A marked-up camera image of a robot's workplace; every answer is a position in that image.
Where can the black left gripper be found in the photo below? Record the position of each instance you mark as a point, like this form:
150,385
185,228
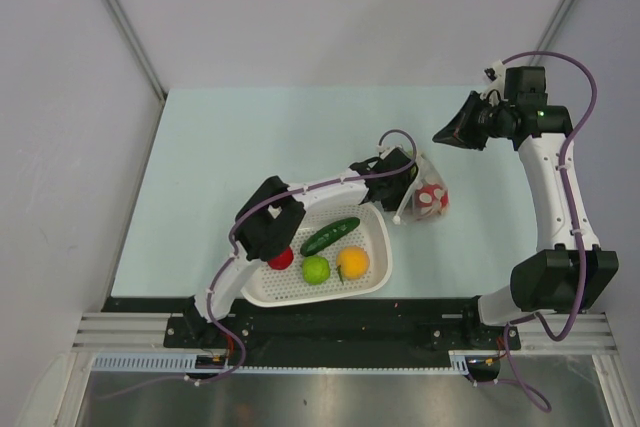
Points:
393,205

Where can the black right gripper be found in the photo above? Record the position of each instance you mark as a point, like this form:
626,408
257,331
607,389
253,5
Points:
459,131

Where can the clear polka dot zip bag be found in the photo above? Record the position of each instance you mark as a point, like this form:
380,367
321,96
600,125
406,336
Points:
427,173

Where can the red fake apple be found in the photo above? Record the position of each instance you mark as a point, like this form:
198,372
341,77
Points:
430,201

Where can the green fake cucumber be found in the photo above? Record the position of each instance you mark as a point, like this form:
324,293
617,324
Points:
328,235

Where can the orange yellow fake fruit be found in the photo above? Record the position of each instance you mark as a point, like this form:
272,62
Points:
352,263

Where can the red fake pepper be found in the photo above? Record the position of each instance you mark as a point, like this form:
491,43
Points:
282,261

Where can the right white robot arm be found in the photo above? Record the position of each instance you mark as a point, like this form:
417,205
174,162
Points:
569,269

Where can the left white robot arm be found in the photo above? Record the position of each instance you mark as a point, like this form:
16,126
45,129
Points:
269,220

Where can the white perforated plastic basket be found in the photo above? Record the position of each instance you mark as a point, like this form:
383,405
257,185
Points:
271,288

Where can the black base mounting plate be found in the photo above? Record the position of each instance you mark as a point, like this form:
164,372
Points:
285,353

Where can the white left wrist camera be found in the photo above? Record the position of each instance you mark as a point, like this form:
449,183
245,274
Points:
384,151

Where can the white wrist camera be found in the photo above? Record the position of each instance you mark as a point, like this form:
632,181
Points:
384,151
495,72

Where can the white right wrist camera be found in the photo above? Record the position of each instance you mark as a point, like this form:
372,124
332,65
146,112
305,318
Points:
495,72

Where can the white slotted cable duct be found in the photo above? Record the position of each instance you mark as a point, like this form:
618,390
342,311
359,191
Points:
438,363

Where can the right aluminium frame post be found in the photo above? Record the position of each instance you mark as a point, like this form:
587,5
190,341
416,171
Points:
557,17

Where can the aluminium frame post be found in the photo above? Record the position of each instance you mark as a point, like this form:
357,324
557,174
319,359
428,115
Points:
557,17
132,42

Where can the aluminium front rail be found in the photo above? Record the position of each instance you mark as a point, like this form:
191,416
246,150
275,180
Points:
591,334

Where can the left aluminium frame post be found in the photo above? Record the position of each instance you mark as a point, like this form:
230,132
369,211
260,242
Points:
132,42

